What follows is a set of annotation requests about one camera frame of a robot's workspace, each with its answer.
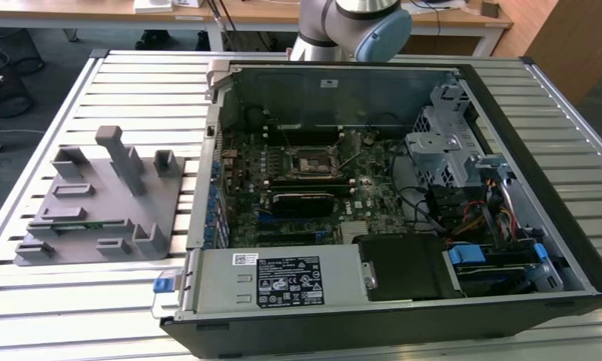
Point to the blue plastic latch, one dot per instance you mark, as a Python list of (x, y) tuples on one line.
[(163, 286)]

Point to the black RAM slot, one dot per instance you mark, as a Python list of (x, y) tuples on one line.
[(303, 129), (311, 192), (303, 133), (311, 188), (311, 179), (303, 137), (311, 183)]

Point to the silver power supply unit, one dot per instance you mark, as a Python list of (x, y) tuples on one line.
[(220, 278)]

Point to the blue bay release clip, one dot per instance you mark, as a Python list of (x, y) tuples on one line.
[(540, 252)]

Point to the black expansion slot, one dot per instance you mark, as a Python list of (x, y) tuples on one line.
[(286, 237)]

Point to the black graphics card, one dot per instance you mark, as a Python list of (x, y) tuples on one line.
[(303, 206)]

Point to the wooden cabinet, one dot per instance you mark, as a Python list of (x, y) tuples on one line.
[(566, 45)]

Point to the white cardboard box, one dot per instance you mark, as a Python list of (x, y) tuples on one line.
[(152, 5)]

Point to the black mesh waste bin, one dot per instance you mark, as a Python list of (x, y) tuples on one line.
[(27, 52), (9, 99)]

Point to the silver chipset heatsink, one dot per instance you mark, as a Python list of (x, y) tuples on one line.
[(355, 228)]

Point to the green motherboard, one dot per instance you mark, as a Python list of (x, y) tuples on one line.
[(377, 210)]

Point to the small brown box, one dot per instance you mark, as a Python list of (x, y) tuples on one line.
[(490, 9)]

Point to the thin metal locking lever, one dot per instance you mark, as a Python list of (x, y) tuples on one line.
[(355, 159), (286, 137)]

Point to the silver metal drive cage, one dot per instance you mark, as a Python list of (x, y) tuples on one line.
[(446, 150)]

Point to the small white printed box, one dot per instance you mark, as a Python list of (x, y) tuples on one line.
[(188, 3)]

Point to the round coin cell battery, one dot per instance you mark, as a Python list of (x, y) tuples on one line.
[(367, 141)]

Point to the green RAM stick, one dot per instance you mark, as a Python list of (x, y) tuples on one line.
[(87, 226)]

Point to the grey parts rack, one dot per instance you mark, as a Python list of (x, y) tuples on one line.
[(106, 195)]

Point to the black PC case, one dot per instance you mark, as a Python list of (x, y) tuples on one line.
[(381, 331)]

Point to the wooden desk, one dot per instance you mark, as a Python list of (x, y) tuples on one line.
[(457, 19), (80, 15)]

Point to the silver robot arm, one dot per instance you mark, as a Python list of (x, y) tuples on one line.
[(331, 26)]

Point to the hard disk in blue carrier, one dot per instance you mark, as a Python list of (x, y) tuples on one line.
[(466, 255)]

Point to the CPU socket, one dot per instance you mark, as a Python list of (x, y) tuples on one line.
[(314, 162)]

